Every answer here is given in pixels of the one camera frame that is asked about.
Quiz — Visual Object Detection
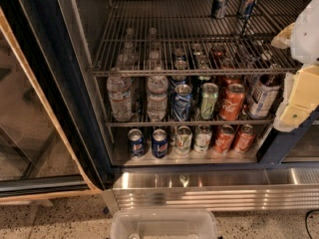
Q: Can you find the middle wire shelf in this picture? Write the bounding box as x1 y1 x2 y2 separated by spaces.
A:
106 115 274 127

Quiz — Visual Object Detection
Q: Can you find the left red coke can bottom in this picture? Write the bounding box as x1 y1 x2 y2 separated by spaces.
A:
213 124 235 154

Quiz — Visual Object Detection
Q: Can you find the stainless steel fridge base grille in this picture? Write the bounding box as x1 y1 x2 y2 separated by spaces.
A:
113 168 319 211

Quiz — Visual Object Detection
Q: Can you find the left pepsi can bottom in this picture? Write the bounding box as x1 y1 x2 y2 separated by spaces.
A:
128 128 145 157

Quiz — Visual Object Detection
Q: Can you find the right red coke can bottom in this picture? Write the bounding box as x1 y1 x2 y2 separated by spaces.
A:
233 124 255 153

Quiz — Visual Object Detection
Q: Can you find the dark blue fridge door frame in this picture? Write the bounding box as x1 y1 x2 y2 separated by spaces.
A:
257 108 319 168

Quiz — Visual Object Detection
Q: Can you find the water bottle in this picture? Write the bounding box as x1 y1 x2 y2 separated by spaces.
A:
107 67 133 122
147 75 168 121

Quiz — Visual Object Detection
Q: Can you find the green soda can middle shelf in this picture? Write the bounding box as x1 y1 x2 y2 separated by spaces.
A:
199 83 218 120

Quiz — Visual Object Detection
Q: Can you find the clear plastic bin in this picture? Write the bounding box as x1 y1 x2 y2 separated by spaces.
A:
110 209 217 239

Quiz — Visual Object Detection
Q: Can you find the top wire shelf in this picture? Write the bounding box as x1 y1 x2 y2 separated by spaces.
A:
92 0 310 77

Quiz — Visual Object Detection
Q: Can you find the blue pepsi can middle shelf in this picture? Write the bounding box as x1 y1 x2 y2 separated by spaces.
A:
172 84 192 121

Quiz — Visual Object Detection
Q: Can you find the pepsi can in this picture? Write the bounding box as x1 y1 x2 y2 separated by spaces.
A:
152 129 167 158
128 128 145 157

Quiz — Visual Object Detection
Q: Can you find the open glass fridge door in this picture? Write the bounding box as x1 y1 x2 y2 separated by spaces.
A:
0 0 112 204

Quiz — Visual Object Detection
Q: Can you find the left white green can bottom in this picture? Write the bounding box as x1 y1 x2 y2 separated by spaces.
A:
175 126 192 155

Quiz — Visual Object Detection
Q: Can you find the right pepsi can bottom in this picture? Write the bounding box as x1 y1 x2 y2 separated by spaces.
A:
152 129 167 158

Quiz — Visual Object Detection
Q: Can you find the white blue can middle shelf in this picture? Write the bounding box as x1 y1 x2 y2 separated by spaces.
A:
248 75 281 120

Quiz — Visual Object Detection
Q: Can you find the wire shelf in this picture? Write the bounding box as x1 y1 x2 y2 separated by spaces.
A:
106 115 274 127
92 0 310 77

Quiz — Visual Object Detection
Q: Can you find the black cable on floor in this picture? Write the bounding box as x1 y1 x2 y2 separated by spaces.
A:
304 209 319 239

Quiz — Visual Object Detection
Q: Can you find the right water bottle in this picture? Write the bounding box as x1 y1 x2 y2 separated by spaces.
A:
147 75 168 121

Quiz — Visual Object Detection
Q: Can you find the right white green can bottom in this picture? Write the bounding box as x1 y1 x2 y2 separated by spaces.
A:
193 124 212 152

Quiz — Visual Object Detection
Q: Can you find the white green can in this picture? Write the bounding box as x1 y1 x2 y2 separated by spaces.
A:
193 124 212 152
175 126 192 155

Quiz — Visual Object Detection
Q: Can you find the left water bottle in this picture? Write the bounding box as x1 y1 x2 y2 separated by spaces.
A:
107 67 133 122

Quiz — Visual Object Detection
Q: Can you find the red coke can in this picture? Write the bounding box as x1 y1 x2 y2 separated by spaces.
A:
213 124 235 154
233 124 255 153

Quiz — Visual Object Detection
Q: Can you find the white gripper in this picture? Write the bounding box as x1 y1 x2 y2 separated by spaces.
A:
271 0 319 132

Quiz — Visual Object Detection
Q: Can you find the red coca-cola can middle shelf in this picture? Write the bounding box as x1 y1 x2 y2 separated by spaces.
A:
218 84 245 121

